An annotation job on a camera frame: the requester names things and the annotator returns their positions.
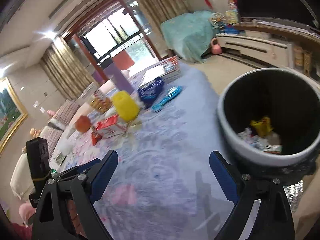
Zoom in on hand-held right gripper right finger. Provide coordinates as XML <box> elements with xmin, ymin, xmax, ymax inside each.
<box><xmin>209</xmin><ymin>151</ymin><xmax>293</xmax><ymax>240</ymax></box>

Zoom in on small red wrapper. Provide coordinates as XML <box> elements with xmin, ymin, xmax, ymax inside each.
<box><xmin>91</xmin><ymin>131</ymin><xmax>102</xmax><ymax>146</ymax></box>

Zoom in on teal covered chair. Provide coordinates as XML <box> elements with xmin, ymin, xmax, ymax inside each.
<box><xmin>160</xmin><ymin>10</ymin><xmax>220</xmax><ymax>64</ymax></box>

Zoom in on yellow snack packet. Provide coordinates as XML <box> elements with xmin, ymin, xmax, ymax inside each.
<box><xmin>251</xmin><ymin>117</ymin><xmax>274</xmax><ymax>137</ymax></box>

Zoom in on pink cloth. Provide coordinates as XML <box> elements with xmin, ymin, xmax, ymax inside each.
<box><xmin>19</xmin><ymin>202</ymin><xmax>35</xmax><ymax>240</ymax></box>

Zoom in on red apple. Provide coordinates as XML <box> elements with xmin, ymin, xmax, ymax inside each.
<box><xmin>74</xmin><ymin>115</ymin><xmax>91</xmax><ymax>133</ymax></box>

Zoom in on blue snack packet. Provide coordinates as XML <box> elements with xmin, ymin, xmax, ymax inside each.
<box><xmin>138</xmin><ymin>77</ymin><xmax>165</xmax><ymax>108</ymax></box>

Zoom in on small green snack packet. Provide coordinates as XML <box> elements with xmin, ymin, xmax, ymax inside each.
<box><xmin>54</xmin><ymin>152</ymin><xmax>67</xmax><ymax>166</ymax></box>

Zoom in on woven basket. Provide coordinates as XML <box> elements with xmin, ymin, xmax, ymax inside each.
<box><xmin>303</xmin><ymin>51</ymin><xmax>313</xmax><ymax>74</ymax></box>

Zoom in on purple thermos bottle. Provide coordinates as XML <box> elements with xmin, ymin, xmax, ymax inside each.
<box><xmin>99</xmin><ymin>57</ymin><xmax>135</xmax><ymax>98</ymax></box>

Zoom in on golden curtain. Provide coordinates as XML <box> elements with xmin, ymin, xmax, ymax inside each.
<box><xmin>127</xmin><ymin>0</ymin><xmax>198</xmax><ymax>45</ymax></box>
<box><xmin>40</xmin><ymin>36</ymin><xmax>97</xmax><ymax>100</ymax></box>

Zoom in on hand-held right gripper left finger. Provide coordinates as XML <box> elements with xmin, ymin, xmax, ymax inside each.
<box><xmin>31</xmin><ymin>149</ymin><xmax>118</xmax><ymax>240</ymax></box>

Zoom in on pink striped cushion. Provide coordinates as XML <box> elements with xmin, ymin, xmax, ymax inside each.
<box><xmin>40</xmin><ymin>124</ymin><xmax>64</xmax><ymax>155</ymax></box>
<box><xmin>54</xmin><ymin>99</ymin><xmax>81</xmax><ymax>125</ymax></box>

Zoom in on white television cabinet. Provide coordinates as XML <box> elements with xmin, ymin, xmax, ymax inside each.
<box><xmin>215</xmin><ymin>16</ymin><xmax>320</xmax><ymax>83</ymax></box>

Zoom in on white tissue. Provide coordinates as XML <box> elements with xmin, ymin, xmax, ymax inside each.
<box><xmin>262</xmin><ymin>131</ymin><xmax>282</xmax><ymax>147</ymax></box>

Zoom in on pale stacked jars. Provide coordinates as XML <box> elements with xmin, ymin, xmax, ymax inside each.
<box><xmin>294</xmin><ymin>46</ymin><xmax>304</xmax><ymax>67</ymax></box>

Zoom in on colourful toy house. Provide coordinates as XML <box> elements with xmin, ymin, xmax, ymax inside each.
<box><xmin>225</xmin><ymin>0</ymin><xmax>240</xmax><ymax>24</ymax></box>

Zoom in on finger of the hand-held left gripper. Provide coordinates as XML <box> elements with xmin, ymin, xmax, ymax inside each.
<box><xmin>51</xmin><ymin>158</ymin><xmax>102</xmax><ymax>181</ymax></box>

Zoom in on white trash bin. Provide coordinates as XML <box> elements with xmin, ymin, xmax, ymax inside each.
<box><xmin>217</xmin><ymin>67</ymin><xmax>320</xmax><ymax>183</ymax></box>

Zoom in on pink patterned sofa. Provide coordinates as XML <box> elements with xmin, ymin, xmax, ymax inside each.
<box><xmin>10</xmin><ymin>70</ymin><xmax>132</xmax><ymax>203</ymax></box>

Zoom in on gold framed picture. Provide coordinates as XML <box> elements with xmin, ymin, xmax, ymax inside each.
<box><xmin>0</xmin><ymin>77</ymin><xmax>28</xmax><ymax>153</ymax></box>

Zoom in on silver foil mat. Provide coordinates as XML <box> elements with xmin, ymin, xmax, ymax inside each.
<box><xmin>282</xmin><ymin>181</ymin><xmax>304</xmax><ymax>214</ymax></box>

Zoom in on clear jar of yellow balls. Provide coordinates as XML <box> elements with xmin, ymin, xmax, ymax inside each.
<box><xmin>84</xmin><ymin>81</ymin><xmax>112</xmax><ymax>114</ymax></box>

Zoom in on stack of books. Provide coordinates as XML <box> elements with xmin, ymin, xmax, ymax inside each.
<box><xmin>140</xmin><ymin>56</ymin><xmax>182</xmax><ymax>83</ymax></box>

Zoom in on red and white snack packet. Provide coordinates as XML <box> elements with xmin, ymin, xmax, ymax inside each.
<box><xmin>96</xmin><ymin>114</ymin><xmax>128</xmax><ymax>138</ymax></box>

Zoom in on pink kettlebell toy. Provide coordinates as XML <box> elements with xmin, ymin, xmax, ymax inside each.
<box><xmin>210</xmin><ymin>38</ymin><xmax>222</xmax><ymax>55</ymax></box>

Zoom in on wooden framed glass door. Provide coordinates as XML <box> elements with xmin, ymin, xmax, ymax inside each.
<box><xmin>60</xmin><ymin>0</ymin><xmax>163</xmax><ymax>80</ymax></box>

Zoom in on red hanging cloth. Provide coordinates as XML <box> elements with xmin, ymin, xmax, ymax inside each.
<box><xmin>112</xmin><ymin>50</ymin><xmax>134</xmax><ymax>71</ymax></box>

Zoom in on yellow foam fruit net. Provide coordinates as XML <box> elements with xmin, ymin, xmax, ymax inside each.
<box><xmin>111</xmin><ymin>90</ymin><xmax>140</xmax><ymax>120</ymax></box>

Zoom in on blue toy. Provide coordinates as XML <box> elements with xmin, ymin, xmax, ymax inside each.
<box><xmin>219</xmin><ymin>25</ymin><xmax>240</xmax><ymax>34</ymax></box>

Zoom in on ferris wheel toy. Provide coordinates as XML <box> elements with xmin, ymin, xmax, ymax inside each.
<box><xmin>209</xmin><ymin>12</ymin><xmax>225</xmax><ymax>29</ymax></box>

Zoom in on blue toy hairbrush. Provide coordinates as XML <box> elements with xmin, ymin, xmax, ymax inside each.
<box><xmin>152</xmin><ymin>86</ymin><xmax>183</xmax><ymax>112</ymax></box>

